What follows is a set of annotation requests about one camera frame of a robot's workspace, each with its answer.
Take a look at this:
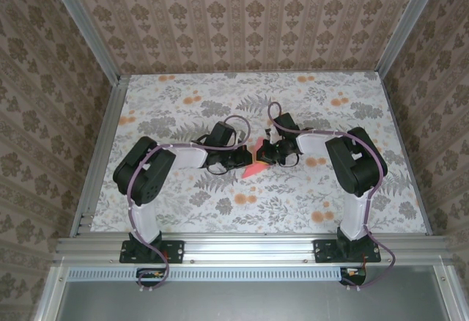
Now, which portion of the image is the pink cloth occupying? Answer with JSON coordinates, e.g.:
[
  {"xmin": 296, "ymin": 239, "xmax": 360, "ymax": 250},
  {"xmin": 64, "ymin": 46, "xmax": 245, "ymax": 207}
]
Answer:
[{"xmin": 240, "ymin": 136, "xmax": 272, "ymax": 180}]

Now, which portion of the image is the grey metal sheet panel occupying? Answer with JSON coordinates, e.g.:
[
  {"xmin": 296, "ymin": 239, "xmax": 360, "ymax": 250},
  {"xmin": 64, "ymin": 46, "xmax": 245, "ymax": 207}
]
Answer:
[{"xmin": 58, "ymin": 278, "xmax": 451, "ymax": 321}]

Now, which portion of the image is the floral patterned table cover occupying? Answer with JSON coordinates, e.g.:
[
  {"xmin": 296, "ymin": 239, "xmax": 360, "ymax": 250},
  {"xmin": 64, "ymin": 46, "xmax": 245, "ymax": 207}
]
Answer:
[{"xmin": 89, "ymin": 72, "xmax": 429, "ymax": 234}]

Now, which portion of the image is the left gripper black cable loop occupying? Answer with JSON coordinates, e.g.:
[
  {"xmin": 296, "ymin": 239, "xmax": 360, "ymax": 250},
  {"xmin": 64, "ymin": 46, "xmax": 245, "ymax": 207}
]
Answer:
[{"xmin": 204, "ymin": 161, "xmax": 229, "ymax": 176}]

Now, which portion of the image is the gripper black cable loop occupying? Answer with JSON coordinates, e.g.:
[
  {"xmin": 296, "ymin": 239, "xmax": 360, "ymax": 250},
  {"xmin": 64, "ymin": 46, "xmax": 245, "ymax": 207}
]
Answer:
[
  {"xmin": 204, "ymin": 161, "xmax": 229, "ymax": 176},
  {"xmin": 280, "ymin": 152, "xmax": 303, "ymax": 169}
]

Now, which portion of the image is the right gripper black cable loop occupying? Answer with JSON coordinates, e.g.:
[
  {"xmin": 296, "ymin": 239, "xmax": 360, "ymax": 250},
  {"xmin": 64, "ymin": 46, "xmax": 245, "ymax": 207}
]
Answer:
[{"xmin": 280, "ymin": 152, "xmax": 303, "ymax": 169}]

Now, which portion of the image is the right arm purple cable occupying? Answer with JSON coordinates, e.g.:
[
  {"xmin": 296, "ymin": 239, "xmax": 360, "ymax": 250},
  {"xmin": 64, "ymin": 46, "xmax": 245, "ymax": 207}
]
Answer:
[{"xmin": 267, "ymin": 100, "xmax": 396, "ymax": 292}]

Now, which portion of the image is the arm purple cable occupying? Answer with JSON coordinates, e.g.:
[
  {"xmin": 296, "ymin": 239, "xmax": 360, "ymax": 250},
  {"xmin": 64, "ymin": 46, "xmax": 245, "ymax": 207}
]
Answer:
[
  {"xmin": 126, "ymin": 114, "xmax": 252, "ymax": 293},
  {"xmin": 267, "ymin": 100, "xmax": 396, "ymax": 292}
]

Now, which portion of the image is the long aluminium frame rail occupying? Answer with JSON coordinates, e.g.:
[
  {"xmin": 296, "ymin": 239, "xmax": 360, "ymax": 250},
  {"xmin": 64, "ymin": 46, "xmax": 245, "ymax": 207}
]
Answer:
[{"xmin": 53, "ymin": 235, "xmax": 455, "ymax": 266}]

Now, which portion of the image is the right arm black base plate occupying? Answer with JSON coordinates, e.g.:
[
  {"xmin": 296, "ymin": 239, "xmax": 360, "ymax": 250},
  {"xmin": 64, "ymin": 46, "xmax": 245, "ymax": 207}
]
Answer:
[{"xmin": 313, "ymin": 239, "xmax": 382, "ymax": 264}]

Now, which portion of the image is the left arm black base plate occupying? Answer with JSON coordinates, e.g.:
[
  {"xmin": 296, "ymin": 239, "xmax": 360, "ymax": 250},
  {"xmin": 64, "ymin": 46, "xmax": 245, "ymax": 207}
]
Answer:
[{"xmin": 119, "ymin": 239, "xmax": 185, "ymax": 264}]

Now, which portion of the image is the white slotted cable duct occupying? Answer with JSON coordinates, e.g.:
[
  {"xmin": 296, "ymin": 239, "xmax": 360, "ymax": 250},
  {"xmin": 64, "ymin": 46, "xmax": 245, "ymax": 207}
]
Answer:
[{"xmin": 67, "ymin": 265, "xmax": 344, "ymax": 281}]

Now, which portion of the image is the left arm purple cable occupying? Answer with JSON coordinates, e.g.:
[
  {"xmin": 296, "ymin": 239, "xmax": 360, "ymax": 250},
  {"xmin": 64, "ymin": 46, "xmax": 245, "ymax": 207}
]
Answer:
[{"xmin": 126, "ymin": 114, "xmax": 252, "ymax": 293}]

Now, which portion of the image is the aluminium table side rail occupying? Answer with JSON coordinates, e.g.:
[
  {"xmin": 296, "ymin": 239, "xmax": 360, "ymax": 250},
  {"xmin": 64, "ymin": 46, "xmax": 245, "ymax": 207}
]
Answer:
[{"xmin": 69, "ymin": 75, "xmax": 129, "ymax": 237}]

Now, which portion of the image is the black electronics box with wires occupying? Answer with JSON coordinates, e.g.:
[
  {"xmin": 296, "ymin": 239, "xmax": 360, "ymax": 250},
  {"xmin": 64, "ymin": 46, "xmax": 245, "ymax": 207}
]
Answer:
[
  {"xmin": 339, "ymin": 265, "xmax": 368, "ymax": 286},
  {"xmin": 136, "ymin": 267, "xmax": 166, "ymax": 287}
]

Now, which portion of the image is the aluminium frame post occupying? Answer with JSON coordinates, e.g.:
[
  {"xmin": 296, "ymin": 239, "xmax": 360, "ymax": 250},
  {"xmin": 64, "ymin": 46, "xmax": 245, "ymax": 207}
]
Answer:
[
  {"xmin": 46, "ymin": 0, "xmax": 124, "ymax": 86},
  {"xmin": 374, "ymin": 0, "xmax": 444, "ymax": 76}
]

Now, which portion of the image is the aluminium panel edge rail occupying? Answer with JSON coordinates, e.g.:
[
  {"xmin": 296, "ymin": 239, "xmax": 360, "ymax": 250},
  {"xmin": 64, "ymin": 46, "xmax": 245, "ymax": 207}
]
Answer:
[
  {"xmin": 33, "ymin": 266, "xmax": 70, "ymax": 321},
  {"xmin": 432, "ymin": 265, "xmax": 465, "ymax": 321}
]

